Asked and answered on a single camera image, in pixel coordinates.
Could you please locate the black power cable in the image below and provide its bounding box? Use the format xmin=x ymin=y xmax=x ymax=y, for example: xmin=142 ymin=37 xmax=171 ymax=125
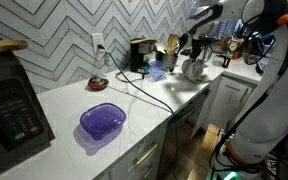
xmin=98 ymin=44 xmax=180 ymax=180

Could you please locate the wooden cutting board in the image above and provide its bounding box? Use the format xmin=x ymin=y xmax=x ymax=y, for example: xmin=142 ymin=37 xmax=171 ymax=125
xmin=0 ymin=40 xmax=28 ymax=53

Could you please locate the white wall outlet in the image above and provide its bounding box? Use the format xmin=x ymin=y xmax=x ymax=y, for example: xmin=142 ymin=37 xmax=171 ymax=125
xmin=92 ymin=33 xmax=104 ymax=53

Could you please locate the gold drawer handle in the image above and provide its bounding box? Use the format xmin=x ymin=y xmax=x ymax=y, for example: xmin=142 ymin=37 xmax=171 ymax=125
xmin=133 ymin=143 xmax=158 ymax=165

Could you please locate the black ladle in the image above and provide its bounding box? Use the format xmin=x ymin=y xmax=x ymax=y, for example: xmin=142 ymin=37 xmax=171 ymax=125
xmin=175 ymin=33 xmax=188 ymax=55

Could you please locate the glass measuring jug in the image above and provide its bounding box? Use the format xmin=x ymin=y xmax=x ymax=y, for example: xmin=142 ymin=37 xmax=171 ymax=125
xmin=212 ymin=54 xmax=231 ymax=68

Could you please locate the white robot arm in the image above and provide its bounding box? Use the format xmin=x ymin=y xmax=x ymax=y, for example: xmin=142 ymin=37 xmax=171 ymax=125
xmin=186 ymin=0 xmax=288 ymax=166

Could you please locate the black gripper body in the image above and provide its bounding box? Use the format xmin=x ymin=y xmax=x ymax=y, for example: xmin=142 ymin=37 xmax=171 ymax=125
xmin=190 ymin=37 xmax=214 ymax=59

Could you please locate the black coffee maker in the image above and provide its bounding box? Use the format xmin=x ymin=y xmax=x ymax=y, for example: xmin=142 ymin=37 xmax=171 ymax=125
xmin=130 ymin=38 xmax=157 ymax=74

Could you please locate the purple plastic food container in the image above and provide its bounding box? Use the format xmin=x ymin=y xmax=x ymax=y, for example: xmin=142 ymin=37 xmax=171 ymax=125
xmin=80 ymin=103 xmax=126 ymax=141

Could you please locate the white checked tea towel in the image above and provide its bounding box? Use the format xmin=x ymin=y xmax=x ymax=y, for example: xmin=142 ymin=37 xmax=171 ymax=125
xmin=181 ymin=58 xmax=210 ymax=82

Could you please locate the steel utensil holder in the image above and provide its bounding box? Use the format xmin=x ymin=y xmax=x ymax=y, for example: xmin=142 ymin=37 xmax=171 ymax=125
xmin=157 ymin=51 xmax=178 ymax=72

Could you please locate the red black round lid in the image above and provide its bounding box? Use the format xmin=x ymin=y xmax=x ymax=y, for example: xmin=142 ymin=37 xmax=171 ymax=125
xmin=87 ymin=77 xmax=109 ymax=90

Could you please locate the blue plastic container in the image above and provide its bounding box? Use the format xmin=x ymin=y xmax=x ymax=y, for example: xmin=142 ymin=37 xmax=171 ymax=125
xmin=147 ymin=61 xmax=168 ymax=82

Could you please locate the orange labelled jar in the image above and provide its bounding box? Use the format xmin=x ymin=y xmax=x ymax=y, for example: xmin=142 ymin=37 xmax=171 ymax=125
xmin=226 ymin=38 xmax=244 ymax=60

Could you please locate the black microwave oven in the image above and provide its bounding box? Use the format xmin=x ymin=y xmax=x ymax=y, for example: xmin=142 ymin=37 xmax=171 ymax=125
xmin=0 ymin=52 xmax=55 ymax=174

